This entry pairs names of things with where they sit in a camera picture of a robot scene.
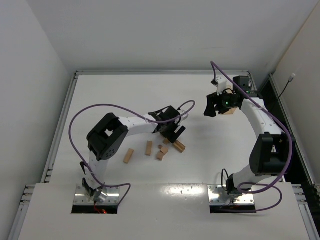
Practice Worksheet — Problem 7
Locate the plain light wood block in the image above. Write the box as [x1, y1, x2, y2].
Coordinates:
[163, 138, 171, 145]

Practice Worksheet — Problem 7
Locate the transparent amber plastic box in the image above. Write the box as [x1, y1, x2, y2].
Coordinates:
[219, 86, 236, 114]

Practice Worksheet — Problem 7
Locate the wood block with engraved text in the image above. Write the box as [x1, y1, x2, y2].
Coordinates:
[145, 141, 153, 156]

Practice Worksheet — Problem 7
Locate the wood block numbered 30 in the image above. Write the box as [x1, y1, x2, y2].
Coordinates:
[123, 148, 134, 164]

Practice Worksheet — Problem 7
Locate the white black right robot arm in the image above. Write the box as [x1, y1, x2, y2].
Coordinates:
[204, 76, 296, 195]

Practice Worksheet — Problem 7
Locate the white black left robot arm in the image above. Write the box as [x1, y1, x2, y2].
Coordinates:
[81, 105, 189, 197]

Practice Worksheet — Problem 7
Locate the dark striped wood block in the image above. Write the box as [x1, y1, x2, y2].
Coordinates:
[172, 140, 186, 153]

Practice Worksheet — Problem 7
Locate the short light wood block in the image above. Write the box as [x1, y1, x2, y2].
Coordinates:
[156, 151, 165, 161]
[160, 146, 168, 155]

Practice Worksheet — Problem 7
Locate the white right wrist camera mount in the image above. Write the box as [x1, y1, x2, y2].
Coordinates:
[215, 76, 227, 96]

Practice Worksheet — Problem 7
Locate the aluminium table frame rail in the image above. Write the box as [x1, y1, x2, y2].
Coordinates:
[74, 69, 252, 76]

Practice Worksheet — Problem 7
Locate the black wall cable white plug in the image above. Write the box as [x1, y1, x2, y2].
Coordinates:
[276, 73, 296, 101]

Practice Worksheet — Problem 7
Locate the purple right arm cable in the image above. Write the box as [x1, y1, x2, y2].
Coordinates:
[210, 61, 294, 213]

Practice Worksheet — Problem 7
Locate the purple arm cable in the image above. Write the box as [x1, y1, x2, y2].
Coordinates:
[68, 100, 196, 208]
[210, 61, 294, 213]

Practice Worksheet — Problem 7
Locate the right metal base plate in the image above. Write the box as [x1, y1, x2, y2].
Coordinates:
[207, 184, 255, 207]

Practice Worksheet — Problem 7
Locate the metal base plate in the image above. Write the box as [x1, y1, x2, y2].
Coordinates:
[73, 185, 120, 206]
[207, 184, 255, 207]

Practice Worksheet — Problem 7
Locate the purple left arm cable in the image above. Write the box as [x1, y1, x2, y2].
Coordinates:
[68, 100, 196, 208]

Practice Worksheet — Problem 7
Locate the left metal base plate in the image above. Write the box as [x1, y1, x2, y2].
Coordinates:
[73, 185, 120, 206]

